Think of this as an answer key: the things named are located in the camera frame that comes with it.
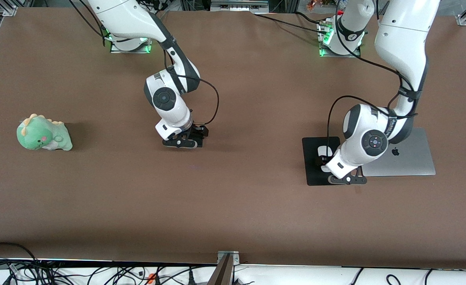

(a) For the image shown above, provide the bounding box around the white lower shelf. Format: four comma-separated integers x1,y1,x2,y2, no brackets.
0,258,466,285

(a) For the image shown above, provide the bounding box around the grey metal box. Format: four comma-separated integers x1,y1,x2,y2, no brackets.
210,0,269,12

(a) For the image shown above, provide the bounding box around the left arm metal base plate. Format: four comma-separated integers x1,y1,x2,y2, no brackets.
319,45,362,58

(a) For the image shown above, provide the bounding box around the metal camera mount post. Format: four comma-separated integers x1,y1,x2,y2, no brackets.
207,251,240,285

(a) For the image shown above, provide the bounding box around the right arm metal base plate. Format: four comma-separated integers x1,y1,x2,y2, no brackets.
110,38,152,54

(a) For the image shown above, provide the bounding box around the short black table cable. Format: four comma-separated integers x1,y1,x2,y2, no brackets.
294,11,328,25

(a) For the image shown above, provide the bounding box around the grey closed laptop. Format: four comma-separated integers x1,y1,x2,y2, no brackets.
360,127,436,177

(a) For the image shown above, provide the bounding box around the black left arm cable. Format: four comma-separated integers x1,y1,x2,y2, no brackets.
327,0,420,159

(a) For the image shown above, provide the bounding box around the black looped floor cable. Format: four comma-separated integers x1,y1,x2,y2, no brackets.
0,242,40,285

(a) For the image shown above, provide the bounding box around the green dinosaur plush toy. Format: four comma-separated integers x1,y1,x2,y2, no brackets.
16,114,73,152

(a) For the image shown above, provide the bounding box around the black mouse pad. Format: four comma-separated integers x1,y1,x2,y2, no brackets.
302,137,347,186

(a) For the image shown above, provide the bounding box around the white computer mouse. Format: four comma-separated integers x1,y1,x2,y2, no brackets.
318,145,333,173

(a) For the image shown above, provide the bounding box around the long black table cable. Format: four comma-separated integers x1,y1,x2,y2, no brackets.
254,14,330,35

